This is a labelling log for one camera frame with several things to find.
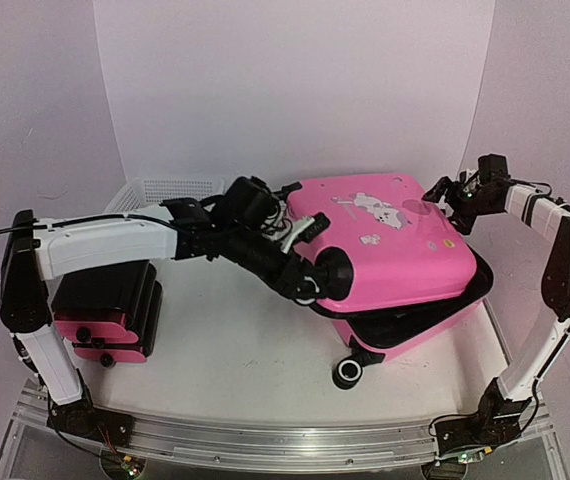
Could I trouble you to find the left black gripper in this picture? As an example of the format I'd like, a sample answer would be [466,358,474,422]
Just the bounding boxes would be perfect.
[223,222,331,298]

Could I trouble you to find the pink hard-shell suitcase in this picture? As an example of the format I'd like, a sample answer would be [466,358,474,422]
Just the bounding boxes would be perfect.
[286,173,494,390]

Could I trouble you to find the white plastic mesh basket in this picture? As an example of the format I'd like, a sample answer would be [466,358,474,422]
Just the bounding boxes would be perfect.
[104,175,226,213]

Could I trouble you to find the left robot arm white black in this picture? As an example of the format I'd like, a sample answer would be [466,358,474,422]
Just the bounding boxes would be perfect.
[0,196,323,437]

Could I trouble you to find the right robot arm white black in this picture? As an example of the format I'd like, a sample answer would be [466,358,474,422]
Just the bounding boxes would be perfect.
[422,171,570,404]

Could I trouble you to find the pink and black folded case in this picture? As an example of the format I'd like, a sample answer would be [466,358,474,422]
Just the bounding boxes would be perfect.
[51,260,163,368]

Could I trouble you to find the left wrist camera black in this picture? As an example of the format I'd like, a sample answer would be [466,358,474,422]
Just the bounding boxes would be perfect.
[215,176,279,230]

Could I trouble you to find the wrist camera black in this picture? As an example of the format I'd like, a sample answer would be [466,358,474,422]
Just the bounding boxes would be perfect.
[458,154,510,189]
[215,176,279,230]

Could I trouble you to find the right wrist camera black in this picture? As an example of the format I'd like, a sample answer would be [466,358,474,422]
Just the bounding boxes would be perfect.
[458,154,510,189]

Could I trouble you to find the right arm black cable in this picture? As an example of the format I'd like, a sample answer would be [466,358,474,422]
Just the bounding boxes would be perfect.
[509,179,570,214]

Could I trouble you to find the curved aluminium rail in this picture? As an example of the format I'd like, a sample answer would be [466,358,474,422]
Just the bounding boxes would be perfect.
[12,377,554,464]

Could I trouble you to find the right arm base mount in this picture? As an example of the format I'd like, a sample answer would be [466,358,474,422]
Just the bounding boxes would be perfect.
[428,381,531,459]

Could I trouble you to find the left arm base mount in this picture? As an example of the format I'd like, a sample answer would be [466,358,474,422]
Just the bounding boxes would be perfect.
[47,395,134,447]

